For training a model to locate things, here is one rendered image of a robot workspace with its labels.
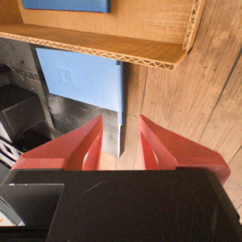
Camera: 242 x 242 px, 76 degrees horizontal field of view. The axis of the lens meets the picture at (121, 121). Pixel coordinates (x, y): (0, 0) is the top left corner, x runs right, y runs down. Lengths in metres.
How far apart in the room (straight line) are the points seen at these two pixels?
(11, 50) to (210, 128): 0.36
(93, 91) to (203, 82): 0.13
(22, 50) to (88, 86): 0.17
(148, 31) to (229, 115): 0.12
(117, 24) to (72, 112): 0.16
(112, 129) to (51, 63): 0.13
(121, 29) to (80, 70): 0.07
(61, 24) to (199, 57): 0.18
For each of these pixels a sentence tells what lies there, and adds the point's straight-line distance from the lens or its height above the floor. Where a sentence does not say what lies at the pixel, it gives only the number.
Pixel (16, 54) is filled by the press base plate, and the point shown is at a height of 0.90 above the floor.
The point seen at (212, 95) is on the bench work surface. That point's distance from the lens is 0.19.
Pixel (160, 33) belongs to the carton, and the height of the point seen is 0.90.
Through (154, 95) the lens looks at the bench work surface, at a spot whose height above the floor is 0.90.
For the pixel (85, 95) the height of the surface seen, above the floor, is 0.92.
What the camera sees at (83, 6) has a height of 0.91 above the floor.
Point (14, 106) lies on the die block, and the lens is 0.36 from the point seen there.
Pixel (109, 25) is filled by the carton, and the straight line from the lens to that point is 0.20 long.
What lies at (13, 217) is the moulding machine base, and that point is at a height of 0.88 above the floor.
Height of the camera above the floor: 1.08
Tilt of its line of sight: 45 degrees down
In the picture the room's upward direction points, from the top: 136 degrees counter-clockwise
